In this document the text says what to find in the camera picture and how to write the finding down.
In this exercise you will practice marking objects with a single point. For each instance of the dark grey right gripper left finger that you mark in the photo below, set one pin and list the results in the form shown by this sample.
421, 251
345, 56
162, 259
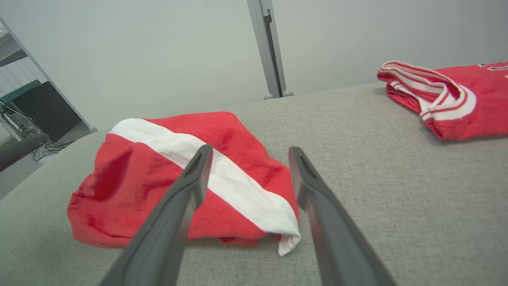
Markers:
170, 222

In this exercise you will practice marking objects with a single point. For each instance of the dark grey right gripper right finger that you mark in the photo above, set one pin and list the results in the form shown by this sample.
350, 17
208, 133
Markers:
333, 238

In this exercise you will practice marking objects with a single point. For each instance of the red shirt with white sleeves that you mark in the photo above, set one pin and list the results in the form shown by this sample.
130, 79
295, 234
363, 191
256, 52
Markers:
476, 103

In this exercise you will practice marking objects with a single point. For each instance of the dark low bench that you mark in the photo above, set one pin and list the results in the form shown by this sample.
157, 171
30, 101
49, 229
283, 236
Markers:
20, 153

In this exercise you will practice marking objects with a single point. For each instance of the teal edged panel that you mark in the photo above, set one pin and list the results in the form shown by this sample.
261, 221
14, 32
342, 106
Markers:
20, 92

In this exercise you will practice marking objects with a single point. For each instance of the grey shelf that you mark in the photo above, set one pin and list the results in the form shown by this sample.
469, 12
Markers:
10, 49

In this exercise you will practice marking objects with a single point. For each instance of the slanted grey partition post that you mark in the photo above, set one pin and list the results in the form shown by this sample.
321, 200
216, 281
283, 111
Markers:
93, 129

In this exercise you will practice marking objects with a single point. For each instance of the grey cylindrical post foot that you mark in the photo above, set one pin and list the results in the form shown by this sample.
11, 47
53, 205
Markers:
287, 93
269, 96

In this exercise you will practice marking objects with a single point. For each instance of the grey metal partition post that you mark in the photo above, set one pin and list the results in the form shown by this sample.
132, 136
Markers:
266, 47

